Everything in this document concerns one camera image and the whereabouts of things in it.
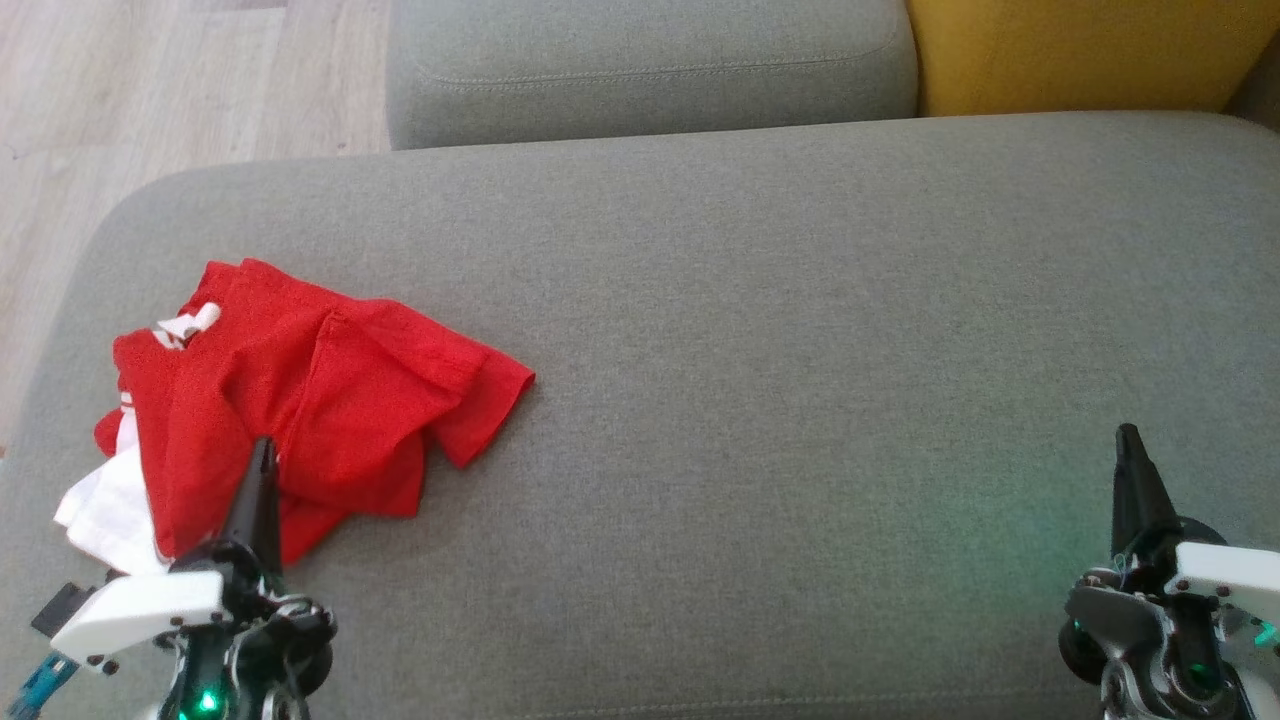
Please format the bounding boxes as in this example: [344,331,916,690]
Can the red basketball shorts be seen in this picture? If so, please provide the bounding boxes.
[140,258,536,566]

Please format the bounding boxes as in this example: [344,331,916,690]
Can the grey sofa seat cushion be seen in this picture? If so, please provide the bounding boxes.
[0,110,1280,720]

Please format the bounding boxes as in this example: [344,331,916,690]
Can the red white basketball jersey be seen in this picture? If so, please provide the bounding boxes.
[54,300,226,577]

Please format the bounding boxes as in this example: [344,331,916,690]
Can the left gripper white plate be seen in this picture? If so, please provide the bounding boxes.
[50,437,337,720]

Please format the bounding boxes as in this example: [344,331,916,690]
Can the yellow sofa pillow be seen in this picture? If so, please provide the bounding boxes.
[905,0,1280,119]

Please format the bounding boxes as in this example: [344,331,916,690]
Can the grey sofa back cushion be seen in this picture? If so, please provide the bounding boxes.
[387,0,919,151]

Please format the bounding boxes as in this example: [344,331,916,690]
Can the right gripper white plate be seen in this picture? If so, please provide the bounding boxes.
[1060,423,1280,720]

